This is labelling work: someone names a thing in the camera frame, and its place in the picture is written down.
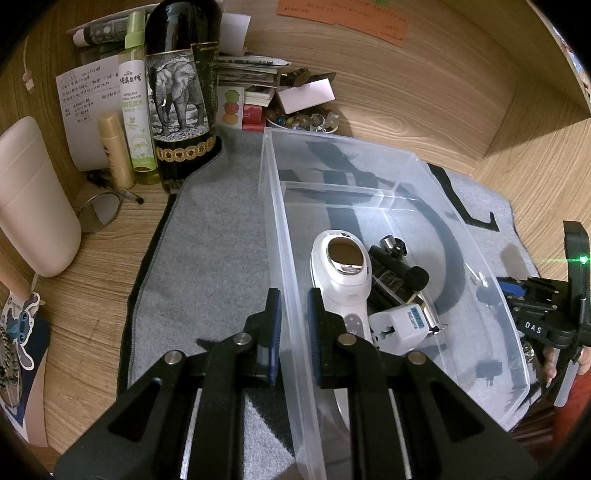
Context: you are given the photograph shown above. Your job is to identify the small black plug piece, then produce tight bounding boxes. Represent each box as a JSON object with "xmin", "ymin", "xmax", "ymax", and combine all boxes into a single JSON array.
[{"xmin": 476, "ymin": 359, "xmax": 503, "ymax": 386}]

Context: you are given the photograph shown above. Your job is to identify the person's right hand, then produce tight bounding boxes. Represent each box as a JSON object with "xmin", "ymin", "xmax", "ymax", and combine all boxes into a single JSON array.
[{"xmin": 541, "ymin": 345, "xmax": 591, "ymax": 388}]

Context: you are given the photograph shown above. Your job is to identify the clear plastic storage bin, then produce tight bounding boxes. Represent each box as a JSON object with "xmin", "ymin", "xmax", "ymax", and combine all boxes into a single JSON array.
[{"xmin": 259, "ymin": 129, "xmax": 530, "ymax": 479}]

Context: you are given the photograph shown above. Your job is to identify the black pen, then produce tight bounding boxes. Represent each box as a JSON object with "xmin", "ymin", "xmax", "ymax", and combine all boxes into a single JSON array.
[{"xmin": 85, "ymin": 172, "xmax": 146, "ymax": 206}]

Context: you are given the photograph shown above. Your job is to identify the small red box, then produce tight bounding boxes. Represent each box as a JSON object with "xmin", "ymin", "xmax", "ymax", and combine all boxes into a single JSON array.
[{"xmin": 242, "ymin": 104, "xmax": 266, "ymax": 132}]

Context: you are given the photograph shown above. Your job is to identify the pink small card box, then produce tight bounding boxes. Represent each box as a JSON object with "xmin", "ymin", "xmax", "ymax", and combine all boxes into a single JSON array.
[{"xmin": 276, "ymin": 78, "xmax": 335, "ymax": 114}]

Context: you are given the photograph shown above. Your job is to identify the grey rug with black letters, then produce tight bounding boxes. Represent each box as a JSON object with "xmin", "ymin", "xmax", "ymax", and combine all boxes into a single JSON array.
[{"xmin": 115, "ymin": 124, "xmax": 546, "ymax": 480}]

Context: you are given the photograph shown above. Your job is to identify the traffic light card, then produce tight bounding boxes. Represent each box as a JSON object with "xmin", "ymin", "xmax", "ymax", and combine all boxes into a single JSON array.
[{"xmin": 216, "ymin": 86, "xmax": 245, "ymax": 130}]

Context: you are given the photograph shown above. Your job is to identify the white handheld massager device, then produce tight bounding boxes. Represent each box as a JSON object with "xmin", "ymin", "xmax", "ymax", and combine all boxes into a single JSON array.
[{"xmin": 311, "ymin": 230, "xmax": 372, "ymax": 341}]

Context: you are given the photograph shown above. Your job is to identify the dish of small trinkets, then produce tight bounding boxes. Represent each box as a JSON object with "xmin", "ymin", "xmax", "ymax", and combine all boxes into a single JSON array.
[{"xmin": 266, "ymin": 107, "xmax": 341, "ymax": 134}]

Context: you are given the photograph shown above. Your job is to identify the stack of papers and books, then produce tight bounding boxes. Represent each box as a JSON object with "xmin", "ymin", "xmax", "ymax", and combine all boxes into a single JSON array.
[{"xmin": 217, "ymin": 55, "xmax": 291, "ymax": 108}]

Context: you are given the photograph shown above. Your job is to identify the pink plastic cup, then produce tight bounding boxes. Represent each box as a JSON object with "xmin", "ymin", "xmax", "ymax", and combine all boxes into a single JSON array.
[{"xmin": 1, "ymin": 116, "xmax": 82, "ymax": 278}]

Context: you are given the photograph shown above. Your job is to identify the orange sticky note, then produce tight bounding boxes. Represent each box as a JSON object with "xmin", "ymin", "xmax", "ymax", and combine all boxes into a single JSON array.
[{"xmin": 276, "ymin": 0, "xmax": 410, "ymax": 47}]

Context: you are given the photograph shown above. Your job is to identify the white handwritten note paper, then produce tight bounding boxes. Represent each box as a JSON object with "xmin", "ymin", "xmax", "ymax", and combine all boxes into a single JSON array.
[{"xmin": 55, "ymin": 55, "xmax": 121, "ymax": 172}]

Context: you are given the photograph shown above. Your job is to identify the white travel adapter plug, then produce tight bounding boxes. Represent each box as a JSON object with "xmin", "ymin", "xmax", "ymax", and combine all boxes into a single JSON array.
[{"xmin": 369, "ymin": 304, "xmax": 432, "ymax": 356}]

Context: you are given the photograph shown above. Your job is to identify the green spray bottle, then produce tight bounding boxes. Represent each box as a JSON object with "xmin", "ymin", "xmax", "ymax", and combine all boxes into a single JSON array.
[{"xmin": 118, "ymin": 10, "xmax": 160, "ymax": 185}]

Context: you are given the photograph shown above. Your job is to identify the blue cartoon sticker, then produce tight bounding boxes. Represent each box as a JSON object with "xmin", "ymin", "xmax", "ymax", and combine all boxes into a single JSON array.
[{"xmin": 0, "ymin": 292, "xmax": 50, "ymax": 447}]

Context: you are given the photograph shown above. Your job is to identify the dark wine bottle elephant label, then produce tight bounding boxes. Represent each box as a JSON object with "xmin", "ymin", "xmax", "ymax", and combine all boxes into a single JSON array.
[{"xmin": 145, "ymin": 0, "xmax": 222, "ymax": 193}]

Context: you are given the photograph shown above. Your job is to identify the round glasses lens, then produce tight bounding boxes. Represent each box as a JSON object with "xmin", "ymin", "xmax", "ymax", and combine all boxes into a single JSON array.
[{"xmin": 77, "ymin": 191, "xmax": 122, "ymax": 234}]

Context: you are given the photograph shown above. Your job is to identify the beige cylindrical tube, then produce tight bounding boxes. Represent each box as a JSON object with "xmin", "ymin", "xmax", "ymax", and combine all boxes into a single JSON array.
[{"xmin": 97, "ymin": 111, "xmax": 134, "ymax": 189}]

